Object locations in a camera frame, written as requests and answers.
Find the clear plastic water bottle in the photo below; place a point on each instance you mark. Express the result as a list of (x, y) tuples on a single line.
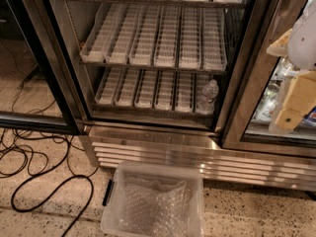
[(207, 97)]

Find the silver soda can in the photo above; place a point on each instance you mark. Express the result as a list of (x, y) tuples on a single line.
[(268, 103)]

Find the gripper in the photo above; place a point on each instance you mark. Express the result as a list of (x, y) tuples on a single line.
[(303, 44)]

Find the blue pepsi can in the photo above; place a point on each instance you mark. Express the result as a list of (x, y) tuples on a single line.
[(310, 118)]

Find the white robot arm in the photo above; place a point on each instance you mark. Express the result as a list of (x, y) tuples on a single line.
[(307, 21)]

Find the clear plastic storage bin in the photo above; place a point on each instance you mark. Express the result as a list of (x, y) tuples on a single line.
[(116, 204)]

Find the closed glass fridge door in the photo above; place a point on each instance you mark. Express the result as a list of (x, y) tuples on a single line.
[(245, 134)]

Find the open glass fridge door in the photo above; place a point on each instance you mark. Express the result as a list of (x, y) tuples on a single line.
[(35, 87)]

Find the bubble wrap sheet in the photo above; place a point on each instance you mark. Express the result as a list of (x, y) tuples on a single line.
[(155, 208)]

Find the black bin handle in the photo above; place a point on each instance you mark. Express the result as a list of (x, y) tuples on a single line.
[(108, 192)]

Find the stainless steel fridge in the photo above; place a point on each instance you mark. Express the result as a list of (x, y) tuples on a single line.
[(112, 134)]

